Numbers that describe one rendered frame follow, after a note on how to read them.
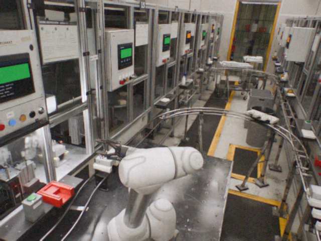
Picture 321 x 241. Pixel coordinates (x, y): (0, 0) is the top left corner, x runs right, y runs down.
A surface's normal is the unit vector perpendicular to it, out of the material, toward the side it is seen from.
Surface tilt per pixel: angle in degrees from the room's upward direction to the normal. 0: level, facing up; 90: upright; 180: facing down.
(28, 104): 90
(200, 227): 0
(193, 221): 0
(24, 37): 90
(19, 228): 0
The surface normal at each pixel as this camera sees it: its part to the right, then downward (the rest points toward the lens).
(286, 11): -0.34, 0.36
